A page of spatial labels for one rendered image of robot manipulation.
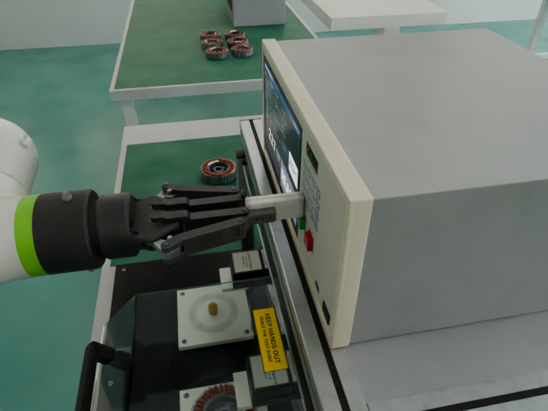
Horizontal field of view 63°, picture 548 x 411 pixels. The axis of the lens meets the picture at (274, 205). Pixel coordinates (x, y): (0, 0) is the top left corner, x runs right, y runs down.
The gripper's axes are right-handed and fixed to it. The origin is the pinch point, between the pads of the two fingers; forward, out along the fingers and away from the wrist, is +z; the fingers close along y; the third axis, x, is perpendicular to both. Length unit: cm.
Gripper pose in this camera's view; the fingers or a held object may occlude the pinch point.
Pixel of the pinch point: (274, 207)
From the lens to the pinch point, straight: 54.5
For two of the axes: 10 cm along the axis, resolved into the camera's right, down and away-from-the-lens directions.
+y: 1.9, 6.0, -7.8
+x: 0.0, -7.9, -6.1
